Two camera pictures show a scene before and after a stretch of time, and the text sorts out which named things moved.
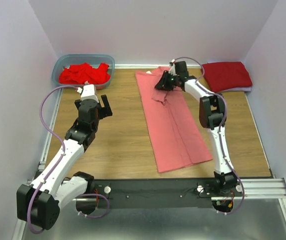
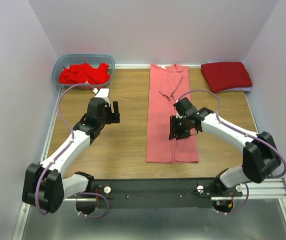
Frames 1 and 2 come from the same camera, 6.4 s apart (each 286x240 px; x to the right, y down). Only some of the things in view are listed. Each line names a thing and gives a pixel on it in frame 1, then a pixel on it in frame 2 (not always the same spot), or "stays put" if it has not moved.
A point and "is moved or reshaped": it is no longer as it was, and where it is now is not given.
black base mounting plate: x=161 y=193 stays put
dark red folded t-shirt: x=226 y=75 stays put
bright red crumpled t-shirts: x=79 y=73 stays put
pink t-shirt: x=175 y=137 is moved or reshaped
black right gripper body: x=168 y=81 to x=179 y=127
